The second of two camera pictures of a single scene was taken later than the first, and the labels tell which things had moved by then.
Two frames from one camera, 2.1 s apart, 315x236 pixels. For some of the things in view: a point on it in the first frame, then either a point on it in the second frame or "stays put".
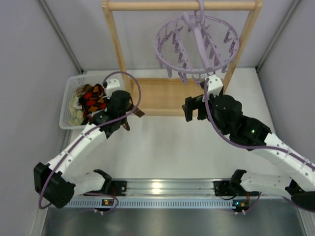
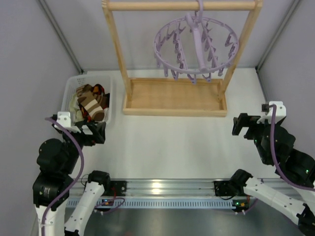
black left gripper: [128, 114] to [92, 132]
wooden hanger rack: [165, 97] stays put
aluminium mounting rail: [170, 188] stays put
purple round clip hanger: [195, 44] stays put
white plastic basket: [72, 83] stays put
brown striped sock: [139, 112] to [88, 102]
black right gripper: [200, 108] to [251, 126]
